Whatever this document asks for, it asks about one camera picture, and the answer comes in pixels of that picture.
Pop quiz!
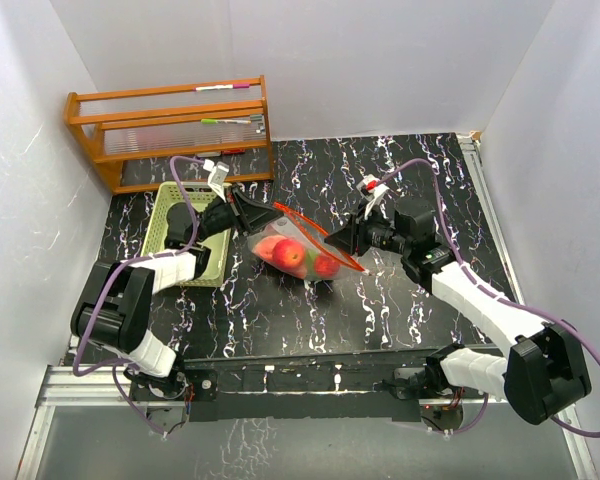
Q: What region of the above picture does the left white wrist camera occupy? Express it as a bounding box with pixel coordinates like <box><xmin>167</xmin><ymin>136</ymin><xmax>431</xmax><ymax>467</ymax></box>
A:
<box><xmin>203</xmin><ymin>159</ymin><xmax>229</xmax><ymax>197</ymax></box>

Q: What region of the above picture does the red fake wax apple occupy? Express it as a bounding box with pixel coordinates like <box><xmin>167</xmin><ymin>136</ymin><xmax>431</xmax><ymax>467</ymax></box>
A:
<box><xmin>313</xmin><ymin>254</ymin><xmax>341</xmax><ymax>280</ymax></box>

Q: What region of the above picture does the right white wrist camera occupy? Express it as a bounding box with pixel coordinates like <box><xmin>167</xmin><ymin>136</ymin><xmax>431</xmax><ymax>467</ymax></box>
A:
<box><xmin>356</xmin><ymin>175</ymin><xmax>389</xmax><ymax>220</ymax></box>

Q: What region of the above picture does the clear zip top bag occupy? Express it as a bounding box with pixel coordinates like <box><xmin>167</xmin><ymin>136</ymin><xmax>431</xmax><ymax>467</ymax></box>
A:
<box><xmin>247</xmin><ymin>202</ymin><xmax>369</xmax><ymax>282</ymax></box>

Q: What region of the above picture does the green white marker pen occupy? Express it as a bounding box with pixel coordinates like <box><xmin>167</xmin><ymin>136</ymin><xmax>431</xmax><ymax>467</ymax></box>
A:
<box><xmin>200</xmin><ymin>118</ymin><xmax>252</xmax><ymax>125</ymax></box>

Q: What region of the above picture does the green fake leaf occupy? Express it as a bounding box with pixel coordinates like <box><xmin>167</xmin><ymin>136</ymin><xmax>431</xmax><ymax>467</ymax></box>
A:
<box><xmin>304</xmin><ymin>250</ymin><xmax>320</xmax><ymax>269</ymax></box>

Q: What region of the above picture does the aluminium frame rail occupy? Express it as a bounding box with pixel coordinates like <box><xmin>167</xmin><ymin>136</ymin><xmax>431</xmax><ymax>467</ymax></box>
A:
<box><xmin>18</xmin><ymin>367</ymin><xmax>597</xmax><ymax>479</ymax></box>

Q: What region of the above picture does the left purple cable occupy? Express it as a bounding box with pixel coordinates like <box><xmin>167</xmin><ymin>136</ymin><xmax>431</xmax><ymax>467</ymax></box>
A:
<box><xmin>72</xmin><ymin>155</ymin><xmax>221</xmax><ymax>441</ymax></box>

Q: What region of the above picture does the fake watermelon slice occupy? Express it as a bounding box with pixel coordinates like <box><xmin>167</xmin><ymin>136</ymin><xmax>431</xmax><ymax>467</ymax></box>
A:
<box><xmin>252</xmin><ymin>235</ymin><xmax>285</xmax><ymax>262</ymax></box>

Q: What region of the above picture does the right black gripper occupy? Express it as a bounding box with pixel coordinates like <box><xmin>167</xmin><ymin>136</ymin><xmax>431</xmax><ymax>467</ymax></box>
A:
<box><xmin>324</xmin><ymin>202</ymin><xmax>410</xmax><ymax>257</ymax></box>

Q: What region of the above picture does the pink white marker pen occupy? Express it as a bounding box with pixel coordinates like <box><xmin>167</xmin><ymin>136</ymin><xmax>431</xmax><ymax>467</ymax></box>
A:
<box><xmin>193</xmin><ymin>82</ymin><xmax>251</xmax><ymax>92</ymax></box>

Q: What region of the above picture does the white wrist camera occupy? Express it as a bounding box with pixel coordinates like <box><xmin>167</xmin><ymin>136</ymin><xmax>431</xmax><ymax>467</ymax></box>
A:
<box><xmin>203</xmin><ymin>159</ymin><xmax>229</xmax><ymax>197</ymax></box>
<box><xmin>356</xmin><ymin>175</ymin><xmax>389</xmax><ymax>220</ymax></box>

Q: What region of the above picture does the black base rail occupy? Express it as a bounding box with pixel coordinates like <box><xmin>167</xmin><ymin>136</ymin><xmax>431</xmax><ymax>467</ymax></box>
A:
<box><xmin>124</xmin><ymin>349</ymin><xmax>477</xmax><ymax>429</ymax></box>

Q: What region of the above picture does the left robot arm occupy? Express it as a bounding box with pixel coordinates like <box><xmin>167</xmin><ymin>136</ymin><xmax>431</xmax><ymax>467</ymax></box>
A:
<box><xmin>70</xmin><ymin>187</ymin><xmax>283</xmax><ymax>399</ymax></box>

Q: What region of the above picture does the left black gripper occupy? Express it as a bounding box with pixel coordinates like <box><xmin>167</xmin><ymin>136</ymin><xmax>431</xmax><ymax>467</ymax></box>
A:
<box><xmin>194</xmin><ymin>186</ymin><xmax>284</xmax><ymax>244</ymax></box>

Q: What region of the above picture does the wooden shelf rack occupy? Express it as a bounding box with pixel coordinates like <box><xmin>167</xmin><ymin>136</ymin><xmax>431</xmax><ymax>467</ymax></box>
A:
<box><xmin>63</xmin><ymin>76</ymin><xmax>275</xmax><ymax>195</ymax></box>

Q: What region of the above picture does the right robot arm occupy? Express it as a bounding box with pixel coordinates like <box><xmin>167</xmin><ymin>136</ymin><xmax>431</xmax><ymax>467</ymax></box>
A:
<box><xmin>325</xmin><ymin>198</ymin><xmax>591</xmax><ymax>425</ymax></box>

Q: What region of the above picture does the pale green plastic basket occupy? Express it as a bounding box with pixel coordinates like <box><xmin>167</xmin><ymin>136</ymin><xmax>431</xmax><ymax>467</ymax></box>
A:
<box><xmin>141</xmin><ymin>181</ymin><xmax>232</xmax><ymax>288</ymax></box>

